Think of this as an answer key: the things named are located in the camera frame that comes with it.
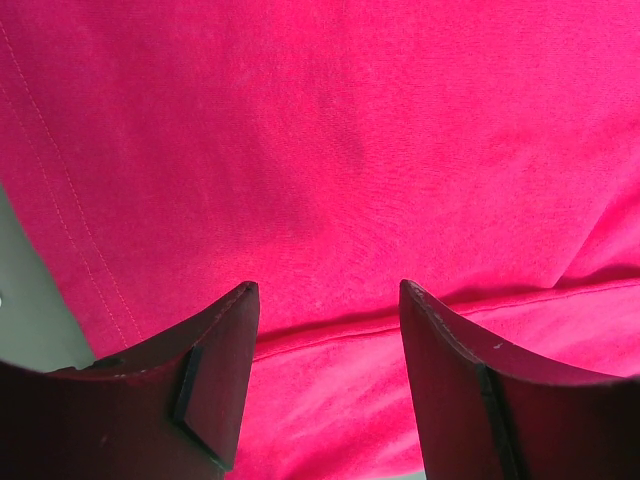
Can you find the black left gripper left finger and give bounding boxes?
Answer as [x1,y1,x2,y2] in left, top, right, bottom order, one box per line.
[1,282,260,479]

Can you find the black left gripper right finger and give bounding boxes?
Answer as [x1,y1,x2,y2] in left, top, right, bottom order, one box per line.
[399,280,639,479]

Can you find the pink t shirt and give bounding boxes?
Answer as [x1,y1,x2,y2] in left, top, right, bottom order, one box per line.
[1,1,639,479]

